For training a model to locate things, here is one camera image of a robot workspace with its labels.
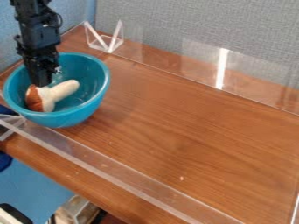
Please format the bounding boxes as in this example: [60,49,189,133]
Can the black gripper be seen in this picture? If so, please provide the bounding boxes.
[13,14,61,87]

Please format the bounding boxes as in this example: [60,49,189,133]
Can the blue bowl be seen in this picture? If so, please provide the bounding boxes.
[2,52,109,128]

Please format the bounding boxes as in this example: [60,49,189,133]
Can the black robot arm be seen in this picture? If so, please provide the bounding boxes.
[9,0,62,87]

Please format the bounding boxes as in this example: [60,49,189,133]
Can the clear acrylic corner bracket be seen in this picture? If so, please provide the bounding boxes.
[83,21,124,53]

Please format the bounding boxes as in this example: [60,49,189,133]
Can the clear acrylic front barrier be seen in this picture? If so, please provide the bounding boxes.
[13,121,243,224]

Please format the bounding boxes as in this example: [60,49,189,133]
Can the black white object below table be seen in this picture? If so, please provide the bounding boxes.
[0,203,33,224]

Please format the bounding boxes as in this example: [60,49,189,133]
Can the blue cloth object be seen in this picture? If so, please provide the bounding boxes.
[0,104,17,172]

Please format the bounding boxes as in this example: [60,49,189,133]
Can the brown white plush mushroom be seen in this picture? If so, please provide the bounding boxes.
[25,80,80,112]

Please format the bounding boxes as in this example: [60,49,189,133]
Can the clear acrylic left bracket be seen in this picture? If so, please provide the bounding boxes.
[0,114,25,136]

